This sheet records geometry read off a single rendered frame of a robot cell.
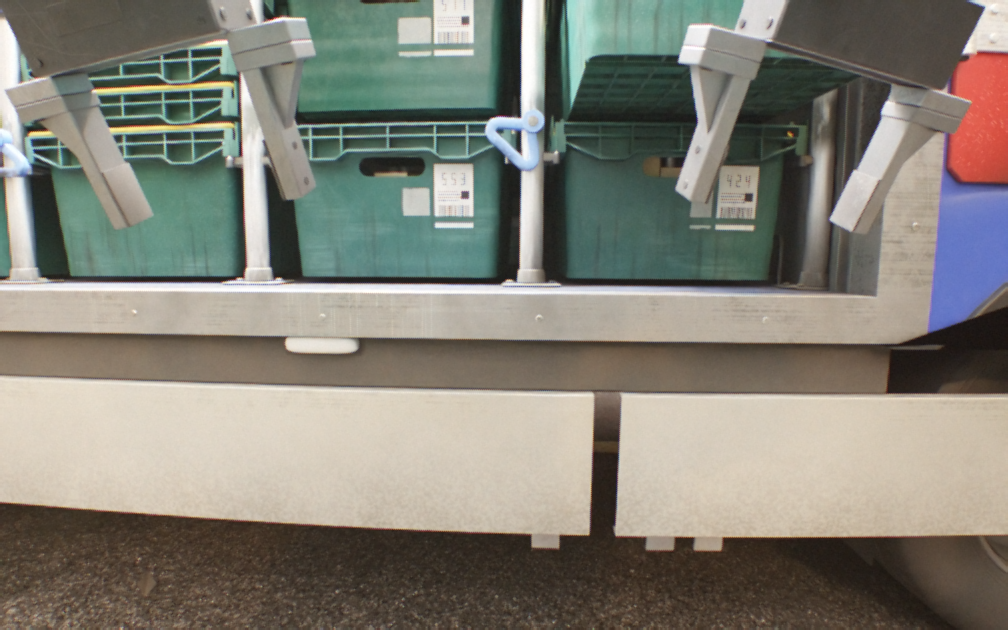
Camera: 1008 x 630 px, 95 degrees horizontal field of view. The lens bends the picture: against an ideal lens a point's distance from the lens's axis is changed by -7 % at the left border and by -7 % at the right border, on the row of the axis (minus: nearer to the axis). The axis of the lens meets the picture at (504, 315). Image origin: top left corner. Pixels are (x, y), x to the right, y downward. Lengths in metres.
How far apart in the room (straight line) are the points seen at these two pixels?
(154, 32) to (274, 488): 0.61
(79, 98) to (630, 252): 0.70
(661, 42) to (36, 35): 0.52
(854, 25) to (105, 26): 0.43
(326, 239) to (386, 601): 0.73
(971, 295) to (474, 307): 0.66
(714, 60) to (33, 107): 0.43
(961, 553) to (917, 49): 0.91
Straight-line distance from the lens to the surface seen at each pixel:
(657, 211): 0.85
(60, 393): 0.97
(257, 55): 0.35
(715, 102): 0.36
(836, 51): 0.37
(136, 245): 1.07
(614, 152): 0.84
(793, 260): 1.03
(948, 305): 0.86
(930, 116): 0.44
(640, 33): 0.61
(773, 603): 1.25
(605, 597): 1.17
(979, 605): 1.24
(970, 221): 0.87
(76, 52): 0.40
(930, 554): 1.13
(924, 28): 0.41
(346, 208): 0.87
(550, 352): 0.68
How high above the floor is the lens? 0.69
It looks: 7 degrees down
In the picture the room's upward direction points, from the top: straight up
